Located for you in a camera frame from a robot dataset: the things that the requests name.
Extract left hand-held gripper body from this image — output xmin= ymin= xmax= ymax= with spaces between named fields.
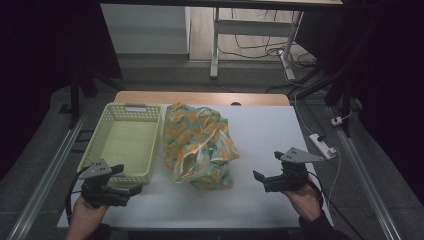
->
xmin=78 ymin=159 xmax=132 ymax=208

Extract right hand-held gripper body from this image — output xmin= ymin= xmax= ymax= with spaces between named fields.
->
xmin=263 ymin=147 xmax=325 ymax=193

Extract pale yellow plastic basket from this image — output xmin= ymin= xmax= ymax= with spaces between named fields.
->
xmin=77 ymin=102 xmax=163 ymax=186

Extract orange print fabric bag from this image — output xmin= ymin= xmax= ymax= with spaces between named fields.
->
xmin=162 ymin=101 xmax=241 ymax=193

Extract person's left hand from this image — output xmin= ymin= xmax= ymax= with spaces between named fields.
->
xmin=70 ymin=195 xmax=110 ymax=232

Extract person's right hand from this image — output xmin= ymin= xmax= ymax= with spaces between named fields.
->
xmin=282 ymin=182 xmax=323 ymax=223

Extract white power strip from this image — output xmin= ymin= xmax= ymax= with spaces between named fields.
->
xmin=308 ymin=133 xmax=337 ymax=160

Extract black stand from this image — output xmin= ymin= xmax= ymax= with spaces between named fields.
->
xmin=58 ymin=66 xmax=124 ymax=130
xmin=324 ymin=66 xmax=355 ymax=138

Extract white cabinet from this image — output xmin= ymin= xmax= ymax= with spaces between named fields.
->
xmin=99 ymin=3 xmax=191 ymax=55

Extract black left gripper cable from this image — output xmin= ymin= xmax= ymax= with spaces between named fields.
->
xmin=64 ymin=166 xmax=91 ymax=226

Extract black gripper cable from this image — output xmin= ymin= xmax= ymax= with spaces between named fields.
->
xmin=306 ymin=171 xmax=368 ymax=240
xmin=64 ymin=166 xmax=91 ymax=226

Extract white power strip cable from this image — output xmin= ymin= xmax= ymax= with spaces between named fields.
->
xmin=283 ymin=66 xmax=318 ymax=136

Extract thin white cable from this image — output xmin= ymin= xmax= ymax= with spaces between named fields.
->
xmin=324 ymin=148 xmax=343 ymax=201

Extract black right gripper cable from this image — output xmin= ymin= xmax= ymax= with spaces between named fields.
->
xmin=306 ymin=171 xmax=368 ymax=240

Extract aluminium floor rail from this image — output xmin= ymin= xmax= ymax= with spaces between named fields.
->
xmin=328 ymin=106 xmax=403 ymax=240
xmin=6 ymin=109 xmax=89 ymax=240

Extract thick black floor cables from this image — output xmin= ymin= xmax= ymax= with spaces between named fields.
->
xmin=264 ymin=64 xmax=331 ymax=101

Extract tangled thin black cables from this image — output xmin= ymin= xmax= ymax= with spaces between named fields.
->
xmin=218 ymin=9 xmax=316 ymax=68

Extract white frame desk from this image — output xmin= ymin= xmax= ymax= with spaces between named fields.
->
xmin=99 ymin=0 xmax=344 ymax=81

